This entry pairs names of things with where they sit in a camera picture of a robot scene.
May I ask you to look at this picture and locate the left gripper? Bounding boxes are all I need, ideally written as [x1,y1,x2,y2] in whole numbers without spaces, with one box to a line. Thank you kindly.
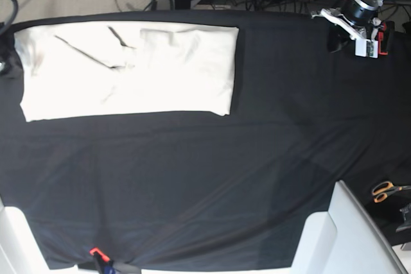
[310,0,384,53]

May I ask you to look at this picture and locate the white T-shirt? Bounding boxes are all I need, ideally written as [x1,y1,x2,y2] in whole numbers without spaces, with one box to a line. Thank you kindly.
[14,21,239,122]

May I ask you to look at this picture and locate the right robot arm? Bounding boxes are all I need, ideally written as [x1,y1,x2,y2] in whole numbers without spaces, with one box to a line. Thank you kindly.
[1,0,19,76]

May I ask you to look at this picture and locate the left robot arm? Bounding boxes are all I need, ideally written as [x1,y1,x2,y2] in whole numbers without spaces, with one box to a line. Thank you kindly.
[310,0,391,58]

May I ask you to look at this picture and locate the red black clamp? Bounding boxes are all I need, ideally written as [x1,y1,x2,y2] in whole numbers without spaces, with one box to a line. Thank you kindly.
[377,21,395,56]

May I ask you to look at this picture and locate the black table cloth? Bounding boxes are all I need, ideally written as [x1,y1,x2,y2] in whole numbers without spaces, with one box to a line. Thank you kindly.
[1,10,410,271]

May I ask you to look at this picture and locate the orange black bottom clamp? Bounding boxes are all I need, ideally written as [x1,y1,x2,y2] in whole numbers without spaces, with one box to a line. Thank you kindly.
[89,247,142,274]

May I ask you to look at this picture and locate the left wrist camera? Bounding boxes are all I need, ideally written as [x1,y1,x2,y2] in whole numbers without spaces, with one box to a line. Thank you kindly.
[354,39,378,58]

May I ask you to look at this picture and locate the orange handled scissors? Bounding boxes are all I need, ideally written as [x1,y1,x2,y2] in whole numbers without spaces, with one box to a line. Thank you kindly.
[371,181,410,203]

